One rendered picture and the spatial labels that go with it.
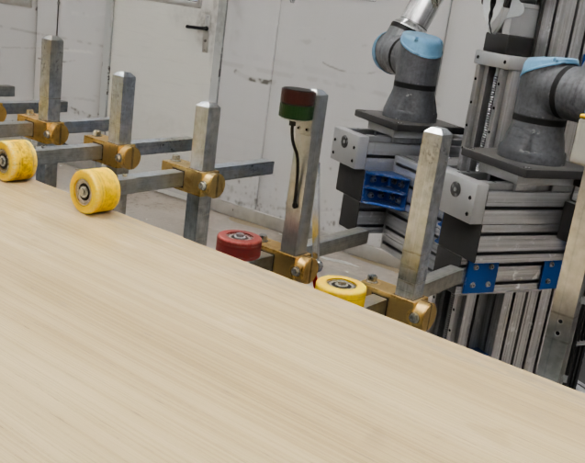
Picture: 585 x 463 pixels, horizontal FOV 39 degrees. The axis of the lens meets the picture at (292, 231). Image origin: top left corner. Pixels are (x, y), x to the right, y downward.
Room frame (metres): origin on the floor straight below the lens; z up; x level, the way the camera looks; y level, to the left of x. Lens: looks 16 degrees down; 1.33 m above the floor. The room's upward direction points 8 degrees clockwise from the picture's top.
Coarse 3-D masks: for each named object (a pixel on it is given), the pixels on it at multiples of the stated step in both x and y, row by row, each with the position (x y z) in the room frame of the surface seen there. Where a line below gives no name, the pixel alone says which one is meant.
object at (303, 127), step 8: (288, 88) 1.39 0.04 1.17; (296, 88) 1.41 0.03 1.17; (304, 88) 1.43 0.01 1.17; (288, 104) 1.39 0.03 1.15; (296, 120) 1.39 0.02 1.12; (304, 120) 1.39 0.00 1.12; (312, 120) 1.42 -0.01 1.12; (296, 128) 1.44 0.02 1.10; (304, 128) 1.43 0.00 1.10; (296, 152) 1.42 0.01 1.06; (296, 160) 1.42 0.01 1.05; (296, 168) 1.43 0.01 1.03; (296, 176) 1.43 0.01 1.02; (296, 184) 1.43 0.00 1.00; (296, 192) 1.43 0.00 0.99; (296, 200) 1.43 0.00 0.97; (296, 208) 1.43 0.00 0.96
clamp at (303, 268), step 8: (272, 240) 1.50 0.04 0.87; (264, 248) 1.46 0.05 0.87; (272, 248) 1.45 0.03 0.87; (280, 248) 1.46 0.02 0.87; (280, 256) 1.43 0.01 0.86; (288, 256) 1.42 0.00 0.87; (296, 256) 1.42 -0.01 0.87; (304, 256) 1.43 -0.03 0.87; (280, 264) 1.43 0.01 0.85; (288, 264) 1.42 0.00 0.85; (296, 264) 1.42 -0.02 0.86; (304, 264) 1.41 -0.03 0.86; (312, 264) 1.43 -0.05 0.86; (280, 272) 1.43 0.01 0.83; (288, 272) 1.42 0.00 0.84; (296, 272) 1.40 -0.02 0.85; (304, 272) 1.41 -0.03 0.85; (312, 272) 1.43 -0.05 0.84; (296, 280) 1.42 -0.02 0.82; (304, 280) 1.41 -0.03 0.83; (312, 280) 1.43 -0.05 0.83
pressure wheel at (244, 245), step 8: (224, 232) 1.39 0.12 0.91; (232, 232) 1.40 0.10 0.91; (240, 232) 1.39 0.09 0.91; (248, 232) 1.41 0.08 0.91; (224, 240) 1.35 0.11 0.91; (232, 240) 1.35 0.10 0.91; (240, 240) 1.36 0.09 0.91; (248, 240) 1.36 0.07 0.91; (256, 240) 1.37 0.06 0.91; (216, 248) 1.37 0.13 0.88; (224, 248) 1.35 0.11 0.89; (232, 248) 1.34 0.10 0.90; (240, 248) 1.34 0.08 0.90; (248, 248) 1.35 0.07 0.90; (256, 248) 1.36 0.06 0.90; (240, 256) 1.34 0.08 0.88; (248, 256) 1.35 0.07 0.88; (256, 256) 1.36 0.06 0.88
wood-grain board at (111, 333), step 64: (0, 192) 1.48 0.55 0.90; (64, 192) 1.54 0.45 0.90; (0, 256) 1.13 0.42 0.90; (64, 256) 1.17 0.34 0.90; (128, 256) 1.21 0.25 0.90; (192, 256) 1.25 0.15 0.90; (0, 320) 0.92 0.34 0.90; (64, 320) 0.94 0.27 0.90; (128, 320) 0.97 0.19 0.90; (192, 320) 1.00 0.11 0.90; (256, 320) 1.03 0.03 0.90; (320, 320) 1.06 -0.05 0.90; (384, 320) 1.09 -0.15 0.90; (0, 384) 0.76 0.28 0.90; (64, 384) 0.78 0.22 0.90; (128, 384) 0.80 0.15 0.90; (192, 384) 0.82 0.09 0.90; (256, 384) 0.84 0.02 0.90; (320, 384) 0.86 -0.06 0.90; (384, 384) 0.88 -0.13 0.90; (448, 384) 0.91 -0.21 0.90; (512, 384) 0.93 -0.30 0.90; (0, 448) 0.65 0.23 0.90; (64, 448) 0.66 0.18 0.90; (128, 448) 0.67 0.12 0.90; (192, 448) 0.69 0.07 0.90; (256, 448) 0.70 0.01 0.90; (320, 448) 0.72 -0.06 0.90; (384, 448) 0.74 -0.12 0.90; (448, 448) 0.75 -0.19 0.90; (512, 448) 0.77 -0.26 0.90; (576, 448) 0.79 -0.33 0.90
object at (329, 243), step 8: (336, 232) 1.65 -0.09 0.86; (344, 232) 1.66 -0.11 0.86; (352, 232) 1.67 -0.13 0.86; (360, 232) 1.68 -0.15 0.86; (368, 232) 1.71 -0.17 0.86; (320, 240) 1.58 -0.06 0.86; (328, 240) 1.59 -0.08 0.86; (336, 240) 1.61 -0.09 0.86; (344, 240) 1.64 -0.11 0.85; (352, 240) 1.66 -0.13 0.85; (360, 240) 1.69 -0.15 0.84; (320, 248) 1.56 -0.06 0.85; (328, 248) 1.59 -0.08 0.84; (336, 248) 1.61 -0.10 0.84; (344, 248) 1.64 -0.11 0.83; (264, 256) 1.43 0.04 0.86; (272, 256) 1.44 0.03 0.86; (312, 256) 1.55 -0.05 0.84; (256, 264) 1.41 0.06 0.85; (264, 264) 1.43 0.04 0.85; (272, 264) 1.44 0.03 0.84
